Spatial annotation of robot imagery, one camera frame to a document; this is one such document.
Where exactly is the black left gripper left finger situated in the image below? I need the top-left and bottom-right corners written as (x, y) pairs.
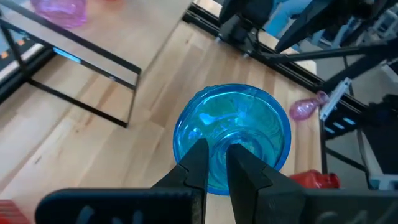
top-left (152, 138), bottom-right (210, 224)

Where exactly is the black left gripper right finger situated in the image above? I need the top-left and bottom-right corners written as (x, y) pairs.
top-left (226, 143), bottom-right (304, 224)

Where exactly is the teal round glass vase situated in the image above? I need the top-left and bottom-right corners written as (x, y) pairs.
top-left (172, 83), bottom-right (292, 196)

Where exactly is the red small bottle glass vase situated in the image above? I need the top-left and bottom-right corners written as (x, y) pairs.
top-left (0, 198), bottom-right (31, 224)

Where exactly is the pink tall cone glass vase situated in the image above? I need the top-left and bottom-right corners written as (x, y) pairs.
top-left (30, 0), bottom-right (88, 29)

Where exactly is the red fluted oval glass vase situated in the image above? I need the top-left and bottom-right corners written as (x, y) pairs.
top-left (289, 169), bottom-right (341, 190)

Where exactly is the pink bulb shaped glass vase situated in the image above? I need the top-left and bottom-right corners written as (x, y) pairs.
top-left (289, 90), bottom-right (330, 122)

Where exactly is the white metal bracket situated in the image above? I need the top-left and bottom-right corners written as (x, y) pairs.
top-left (319, 77), bottom-right (353, 123)

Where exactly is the wooden shelf black metal frame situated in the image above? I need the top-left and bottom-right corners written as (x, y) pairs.
top-left (0, 0), bottom-right (195, 128)

